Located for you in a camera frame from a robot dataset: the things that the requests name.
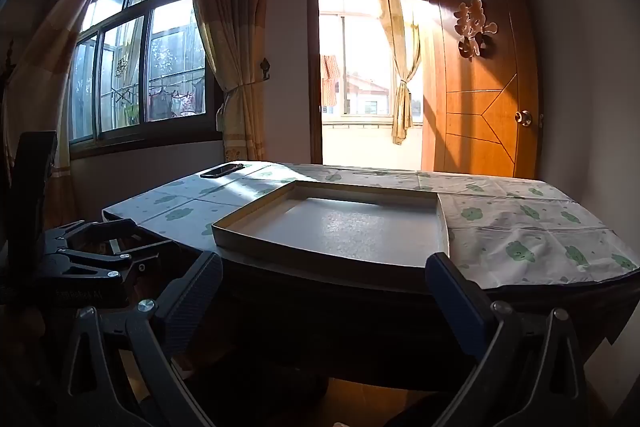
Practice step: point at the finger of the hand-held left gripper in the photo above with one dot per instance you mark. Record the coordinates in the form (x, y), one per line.
(90, 229)
(100, 269)

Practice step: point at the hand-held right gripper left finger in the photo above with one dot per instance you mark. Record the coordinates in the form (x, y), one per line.
(192, 297)

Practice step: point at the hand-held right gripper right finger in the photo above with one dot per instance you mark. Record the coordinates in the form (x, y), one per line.
(452, 297)

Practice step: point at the shallow cardboard tray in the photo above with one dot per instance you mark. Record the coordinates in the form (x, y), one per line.
(340, 227)

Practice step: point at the white tablecloth with green print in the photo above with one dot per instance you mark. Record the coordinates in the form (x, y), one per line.
(520, 227)

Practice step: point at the black smartphone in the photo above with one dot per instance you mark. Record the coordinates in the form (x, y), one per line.
(221, 170)

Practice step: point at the hanging laundry outside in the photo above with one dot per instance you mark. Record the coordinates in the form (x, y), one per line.
(175, 102)

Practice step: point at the dark framed window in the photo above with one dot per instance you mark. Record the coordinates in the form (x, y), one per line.
(145, 57)

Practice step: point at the orange wooden door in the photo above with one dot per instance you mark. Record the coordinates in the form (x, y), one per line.
(480, 107)

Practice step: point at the round door knob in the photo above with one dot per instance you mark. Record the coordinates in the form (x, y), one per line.
(523, 118)

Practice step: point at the yellow balcony curtain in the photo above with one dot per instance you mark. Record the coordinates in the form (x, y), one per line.
(402, 97)

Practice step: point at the metal curtain hook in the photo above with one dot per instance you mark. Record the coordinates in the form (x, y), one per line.
(265, 68)

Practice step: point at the yellow tied window curtain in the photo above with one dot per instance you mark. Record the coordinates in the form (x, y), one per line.
(235, 7)

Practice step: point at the cut-out door decoration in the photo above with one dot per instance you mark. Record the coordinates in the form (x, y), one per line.
(472, 29)

